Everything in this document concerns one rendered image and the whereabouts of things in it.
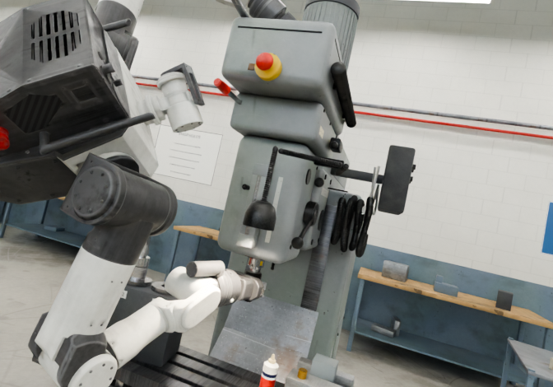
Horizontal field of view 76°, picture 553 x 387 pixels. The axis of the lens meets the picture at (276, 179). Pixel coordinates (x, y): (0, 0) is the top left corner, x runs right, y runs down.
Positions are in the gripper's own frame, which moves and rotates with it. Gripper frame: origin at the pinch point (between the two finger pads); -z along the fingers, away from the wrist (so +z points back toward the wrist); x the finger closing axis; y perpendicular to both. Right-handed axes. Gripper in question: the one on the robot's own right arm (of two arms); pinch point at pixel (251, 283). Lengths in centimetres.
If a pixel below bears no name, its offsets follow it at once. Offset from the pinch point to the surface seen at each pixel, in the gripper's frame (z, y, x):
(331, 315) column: -41.1, 11.5, -10.3
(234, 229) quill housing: 10.1, -14.3, 2.5
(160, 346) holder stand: 10.0, 22.3, 18.2
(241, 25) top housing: 24, -63, 4
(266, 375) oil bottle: -2.2, 21.7, -9.4
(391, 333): -365, 93, 26
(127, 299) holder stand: 15.1, 12.4, 29.9
